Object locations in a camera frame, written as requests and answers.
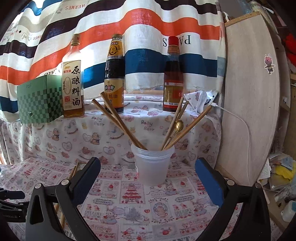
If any striped curtain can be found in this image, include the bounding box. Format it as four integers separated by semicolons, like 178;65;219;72
0;0;226;123

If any pile of wooden chopsticks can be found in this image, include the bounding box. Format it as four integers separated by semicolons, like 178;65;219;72
54;162;79;230

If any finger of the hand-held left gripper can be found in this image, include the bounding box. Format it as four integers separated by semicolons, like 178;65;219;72
0;188;25;200

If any pale wooden board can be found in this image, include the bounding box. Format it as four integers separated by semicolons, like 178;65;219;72
216;11;286;186

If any red-capped sauce bottle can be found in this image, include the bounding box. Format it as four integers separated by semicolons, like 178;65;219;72
162;36;184;112

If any white cable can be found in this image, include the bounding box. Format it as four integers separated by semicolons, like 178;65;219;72
211;103;252;164

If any cartoon sticker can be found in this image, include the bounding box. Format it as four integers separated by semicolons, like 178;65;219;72
264;54;275;75

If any printed tablecloth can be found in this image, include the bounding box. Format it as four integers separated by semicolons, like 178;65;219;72
0;158;243;241

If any red cloth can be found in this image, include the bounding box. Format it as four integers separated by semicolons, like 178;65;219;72
283;32;296;48

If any white plastic bottle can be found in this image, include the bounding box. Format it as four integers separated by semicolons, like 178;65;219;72
281;200;296;223

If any cooking wine bottle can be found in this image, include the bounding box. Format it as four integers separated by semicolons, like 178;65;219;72
61;34;85;118

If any green checkered box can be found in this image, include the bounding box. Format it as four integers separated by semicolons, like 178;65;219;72
17;75;64;124

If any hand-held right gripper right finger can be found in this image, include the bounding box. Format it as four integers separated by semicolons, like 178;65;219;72
195;157;271;241

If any gold metal spoon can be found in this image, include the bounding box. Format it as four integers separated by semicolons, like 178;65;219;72
163;119;185;150

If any translucent plastic cup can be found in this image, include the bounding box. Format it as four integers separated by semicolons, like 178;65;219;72
131;142;175;186

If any paper sheet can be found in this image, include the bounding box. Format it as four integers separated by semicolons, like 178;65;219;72
257;158;271;180

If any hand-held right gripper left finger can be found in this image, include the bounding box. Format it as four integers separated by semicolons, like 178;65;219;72
24;156;101;241

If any yellow soft item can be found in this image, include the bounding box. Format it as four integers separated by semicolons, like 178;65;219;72
272;162;296;180

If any bear print cloth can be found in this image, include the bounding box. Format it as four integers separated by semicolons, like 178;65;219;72
0;90;222;167

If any dark oyster sauce bottle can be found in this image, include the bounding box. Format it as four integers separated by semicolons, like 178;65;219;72
103;34;125;114

